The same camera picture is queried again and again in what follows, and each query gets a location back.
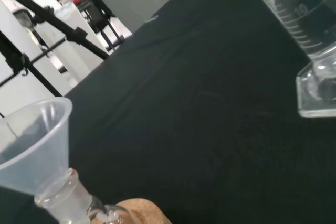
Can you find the small round-bottom glass flask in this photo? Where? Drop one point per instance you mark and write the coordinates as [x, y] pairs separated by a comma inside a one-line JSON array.
[[65, 197]]

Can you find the clear plastic funnel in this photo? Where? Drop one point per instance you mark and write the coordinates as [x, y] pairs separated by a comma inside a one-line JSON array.
[[39, 142]]

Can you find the black bench cloth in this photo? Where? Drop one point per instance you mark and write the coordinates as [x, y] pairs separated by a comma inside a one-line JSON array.
[[183, 103]]

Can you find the black tripod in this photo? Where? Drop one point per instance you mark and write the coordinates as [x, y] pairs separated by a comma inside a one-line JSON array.
[[65, 28], [99, 6]]

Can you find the grey tape piece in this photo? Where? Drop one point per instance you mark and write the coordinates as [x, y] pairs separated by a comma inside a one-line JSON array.
[[152, 19]]

